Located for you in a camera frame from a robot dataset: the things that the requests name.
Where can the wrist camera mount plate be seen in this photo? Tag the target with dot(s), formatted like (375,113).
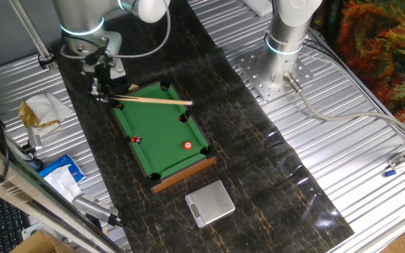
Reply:
(114,44)

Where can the white power strip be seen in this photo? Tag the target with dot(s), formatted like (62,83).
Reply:
(258,7)

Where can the red emergency stop button box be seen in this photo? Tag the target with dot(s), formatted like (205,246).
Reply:
(119,74)

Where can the mini green pool table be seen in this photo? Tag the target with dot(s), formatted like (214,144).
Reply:
(160,133)

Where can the blue pool ball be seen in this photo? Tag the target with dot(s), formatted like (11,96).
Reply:
(165,88)

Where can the aluminium pole with clamp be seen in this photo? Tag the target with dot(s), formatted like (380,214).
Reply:
(30,31)

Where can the aluminium frame beam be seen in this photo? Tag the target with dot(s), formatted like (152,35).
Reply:
(19,195)

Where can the blue pen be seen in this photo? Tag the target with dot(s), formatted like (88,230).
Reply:
(390,173)

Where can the dark red pool ball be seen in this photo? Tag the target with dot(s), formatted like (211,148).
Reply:
(136,139)

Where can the orange pool ball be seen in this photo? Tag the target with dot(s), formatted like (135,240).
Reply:
(187,145)

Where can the black marble pattern mat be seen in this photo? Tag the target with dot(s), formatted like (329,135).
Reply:
(258,158)

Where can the blue tissue pack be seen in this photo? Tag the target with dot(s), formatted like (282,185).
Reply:
(60,175)

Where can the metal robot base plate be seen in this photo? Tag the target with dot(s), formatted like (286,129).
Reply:
(258,84)

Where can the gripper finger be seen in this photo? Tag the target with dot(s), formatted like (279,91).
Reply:
(95,87)
(105,93)

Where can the silver digital scale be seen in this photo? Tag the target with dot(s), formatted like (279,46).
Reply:
(211,202)

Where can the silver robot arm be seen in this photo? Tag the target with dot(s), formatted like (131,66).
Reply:
(287,35)

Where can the small wooden cube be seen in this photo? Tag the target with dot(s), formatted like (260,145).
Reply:
(134,87)

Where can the colourful patterned cloth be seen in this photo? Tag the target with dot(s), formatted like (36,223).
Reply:
(382,52)

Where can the small silver metal clamp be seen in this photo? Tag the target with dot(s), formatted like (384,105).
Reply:
(34,137)

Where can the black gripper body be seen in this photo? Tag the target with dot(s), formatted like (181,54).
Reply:
(102,68)

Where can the gold foil wrapper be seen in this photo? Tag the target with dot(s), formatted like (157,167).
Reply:
(26,114)

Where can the silver ridged cylinder device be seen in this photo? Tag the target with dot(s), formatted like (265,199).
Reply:
(91,206)

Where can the brown cardboard box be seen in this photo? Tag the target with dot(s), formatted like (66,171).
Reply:
(37,244)

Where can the small metal corner bracket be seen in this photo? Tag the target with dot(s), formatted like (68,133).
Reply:
(397,161)

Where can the wooden pool cue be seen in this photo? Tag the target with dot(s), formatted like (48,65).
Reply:
(160,101)

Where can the crumpled white paper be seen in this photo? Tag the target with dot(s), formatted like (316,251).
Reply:
(48,107)

